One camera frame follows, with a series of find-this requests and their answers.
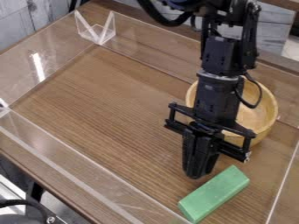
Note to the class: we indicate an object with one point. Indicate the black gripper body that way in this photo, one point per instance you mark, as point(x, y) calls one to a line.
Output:
point(213, 113)

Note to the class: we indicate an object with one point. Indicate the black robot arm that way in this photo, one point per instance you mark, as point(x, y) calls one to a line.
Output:
point(228, 48)

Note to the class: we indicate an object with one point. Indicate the clear acrylic corner bracket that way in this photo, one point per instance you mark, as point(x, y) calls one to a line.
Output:
point(98, 34)

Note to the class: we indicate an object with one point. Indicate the green rectangular block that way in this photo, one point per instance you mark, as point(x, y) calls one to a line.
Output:
point(210, 195)

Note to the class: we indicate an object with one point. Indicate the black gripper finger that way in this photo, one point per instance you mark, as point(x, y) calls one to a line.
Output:
point(193, 150)
point(210, 152)

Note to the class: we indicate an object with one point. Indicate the clear acrylic tray wall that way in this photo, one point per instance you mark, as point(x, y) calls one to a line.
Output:
point(93, 190)

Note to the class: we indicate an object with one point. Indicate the brown wooden bowl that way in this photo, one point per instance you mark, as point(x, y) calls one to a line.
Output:
point(258, 119)

